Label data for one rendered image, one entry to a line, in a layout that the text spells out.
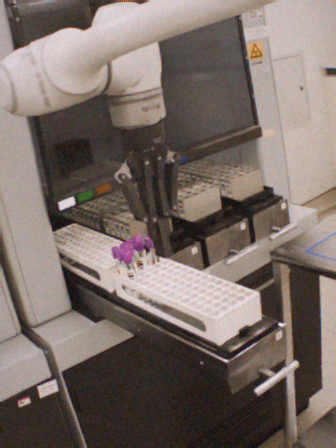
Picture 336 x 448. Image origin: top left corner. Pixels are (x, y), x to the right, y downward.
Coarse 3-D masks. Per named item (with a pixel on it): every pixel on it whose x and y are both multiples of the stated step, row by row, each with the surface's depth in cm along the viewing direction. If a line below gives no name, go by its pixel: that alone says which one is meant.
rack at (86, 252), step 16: (64, 240) 134; (80, 240) 133; (96, 240) 131; (112, 240) 129; (64, 256) 135; (80, 256) 123; (96, 256) 122; (112, 256) 121; (80, 272) 125; (96, 272) 128; (112, 288) 117
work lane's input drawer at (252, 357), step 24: (72, 288) 128; (96, 288) 120; (120, 312) 112; (144, 312) 107; (144, 336) 108; (168, 336) 101; (192, 336) 97; (240, 336) 93; (264, 336) 94; (192, 360) 97; (216, 360) 91; (240, 360) 91; (264, 360) 95; (240, 384) 92; (264, 384) 90
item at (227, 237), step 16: (176, 224) 145; (208, 224) 145; (224, 224) 140; (240, 224) 142; (208, 240) 137; (224, 240) 140; (240, 240) 143; (208, 256) 138; (224, 256) 141; (240, 256) 138
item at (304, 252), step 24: (312, 240) 122; (288, 264) 117; (312, 264) 112; (288, 288) 123; (288, 312) 125; (288, 336) 127; (288, 360) 129; (288, 384) 131; (288, 408) 134; (288, 432) 137; (312, 432) 140
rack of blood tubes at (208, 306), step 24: (168, 264) 113; (120, 288) 112; (144, 288) 105; (168, 288) 104; (192, 288) 102; (216, 288) 101; (240, 288) 99; (168, 312) 107; (192, 312) 95; (216, 312) 93; (240, 312) 93; (216, 336) 92
